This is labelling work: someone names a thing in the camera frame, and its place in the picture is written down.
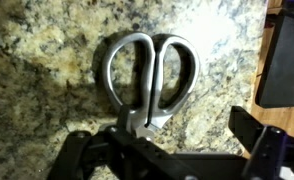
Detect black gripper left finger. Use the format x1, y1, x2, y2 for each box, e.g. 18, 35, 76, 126
47, 105, 201, 180

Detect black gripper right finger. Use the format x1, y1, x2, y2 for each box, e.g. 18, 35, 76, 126
228, 106, 294, 180

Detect metal scissors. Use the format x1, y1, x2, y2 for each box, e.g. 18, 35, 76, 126
102, 32, 200, 140

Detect black base box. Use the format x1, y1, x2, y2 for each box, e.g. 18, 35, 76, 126
255, 11, 294, 108

